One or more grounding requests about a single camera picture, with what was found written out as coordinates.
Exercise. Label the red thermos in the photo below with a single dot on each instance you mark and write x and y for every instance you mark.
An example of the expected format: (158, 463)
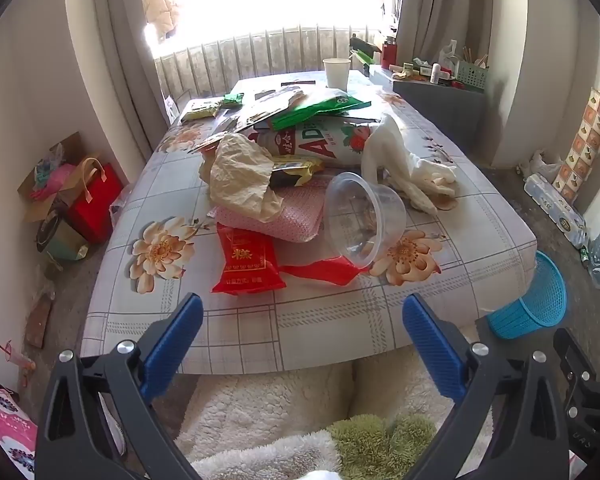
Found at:
(389, 52)

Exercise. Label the blue plastic wastebasket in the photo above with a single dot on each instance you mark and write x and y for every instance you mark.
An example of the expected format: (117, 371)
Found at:
(535, 300)

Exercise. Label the white paper cup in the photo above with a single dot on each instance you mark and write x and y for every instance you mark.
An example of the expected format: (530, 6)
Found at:
(337, 74)

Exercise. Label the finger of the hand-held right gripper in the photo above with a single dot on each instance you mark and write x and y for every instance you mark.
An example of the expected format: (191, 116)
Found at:
(582, 390)

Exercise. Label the small white bottle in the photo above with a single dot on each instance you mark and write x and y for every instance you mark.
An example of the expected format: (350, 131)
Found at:
(436, 73)

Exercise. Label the green snack bag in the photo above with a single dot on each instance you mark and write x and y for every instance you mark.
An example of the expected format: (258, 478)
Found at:
(320, 110)

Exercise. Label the yellow green snack packet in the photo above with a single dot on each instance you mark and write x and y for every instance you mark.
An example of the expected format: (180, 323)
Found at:
(199, 110)

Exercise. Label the white plastic bag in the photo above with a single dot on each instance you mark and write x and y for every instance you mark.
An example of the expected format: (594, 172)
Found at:
(542, 165)

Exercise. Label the beige curtain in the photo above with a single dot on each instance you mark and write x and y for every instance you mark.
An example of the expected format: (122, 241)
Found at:
(114, 60)
(430, 5)

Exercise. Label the small green snack packet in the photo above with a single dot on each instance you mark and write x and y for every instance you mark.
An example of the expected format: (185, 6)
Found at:
(233, 99)

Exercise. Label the large clear snack bag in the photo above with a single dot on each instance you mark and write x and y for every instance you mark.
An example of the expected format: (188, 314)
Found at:
(214, 140)

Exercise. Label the crumpled brown paper bag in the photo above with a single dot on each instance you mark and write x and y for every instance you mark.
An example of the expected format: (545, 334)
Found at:
(234, 180)

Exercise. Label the red plastic wrapper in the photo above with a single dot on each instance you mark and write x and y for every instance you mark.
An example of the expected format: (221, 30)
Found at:
(325, 270)

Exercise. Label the grey cabinet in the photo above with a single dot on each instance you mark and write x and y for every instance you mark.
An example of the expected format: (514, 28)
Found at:
(430, 102)

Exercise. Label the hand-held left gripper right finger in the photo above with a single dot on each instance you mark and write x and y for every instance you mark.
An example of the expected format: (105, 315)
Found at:
(432, 345)

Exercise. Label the red snack packet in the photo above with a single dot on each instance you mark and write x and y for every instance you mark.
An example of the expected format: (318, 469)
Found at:
(245, 265)

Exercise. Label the cardboard box with clutter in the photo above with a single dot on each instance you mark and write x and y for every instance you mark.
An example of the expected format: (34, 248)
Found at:
(44, 185)

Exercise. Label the teal round tin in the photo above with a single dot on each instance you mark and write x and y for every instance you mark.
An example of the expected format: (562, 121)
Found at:
(62, 240)

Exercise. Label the pink dotted pack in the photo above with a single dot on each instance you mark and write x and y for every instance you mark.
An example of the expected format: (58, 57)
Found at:
(295, 210)

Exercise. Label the white milk bottle red cap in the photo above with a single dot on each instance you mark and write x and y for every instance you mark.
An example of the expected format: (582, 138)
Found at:
(330, 145)

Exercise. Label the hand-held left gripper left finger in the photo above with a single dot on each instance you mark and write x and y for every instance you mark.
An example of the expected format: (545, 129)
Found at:
(172, 345)

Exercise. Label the green plastic basket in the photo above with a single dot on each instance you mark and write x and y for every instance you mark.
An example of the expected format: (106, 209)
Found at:
(470, 77)

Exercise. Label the brown snack packet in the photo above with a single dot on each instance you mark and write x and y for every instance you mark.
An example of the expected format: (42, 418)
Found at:
(270, 107)

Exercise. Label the patterned tile board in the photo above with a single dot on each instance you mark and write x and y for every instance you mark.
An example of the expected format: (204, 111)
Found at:
(585, 145)

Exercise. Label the green box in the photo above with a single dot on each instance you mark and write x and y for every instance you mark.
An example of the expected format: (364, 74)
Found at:
(362, 57)

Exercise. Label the toilet paper pack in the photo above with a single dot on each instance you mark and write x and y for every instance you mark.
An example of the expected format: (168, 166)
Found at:
(555, 210)

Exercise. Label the green fleece patch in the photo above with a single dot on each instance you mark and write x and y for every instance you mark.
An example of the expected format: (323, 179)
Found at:
(380, 445)

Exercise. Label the red gift bag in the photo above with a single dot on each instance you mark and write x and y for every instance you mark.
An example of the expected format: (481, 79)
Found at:
(97, 200)

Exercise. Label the gold black wrapper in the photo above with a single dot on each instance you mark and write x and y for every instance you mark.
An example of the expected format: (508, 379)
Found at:
(292, 172)

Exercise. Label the grey slatted panel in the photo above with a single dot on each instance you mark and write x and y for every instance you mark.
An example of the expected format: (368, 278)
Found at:
(260, 55)

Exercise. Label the pink printed bag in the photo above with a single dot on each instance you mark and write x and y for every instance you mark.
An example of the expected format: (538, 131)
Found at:
(4, 425)

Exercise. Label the brown board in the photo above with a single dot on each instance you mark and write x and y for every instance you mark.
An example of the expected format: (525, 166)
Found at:
(38, 320)

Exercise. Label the clear plastic container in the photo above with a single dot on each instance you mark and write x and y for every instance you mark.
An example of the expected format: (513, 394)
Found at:
(365, 220)

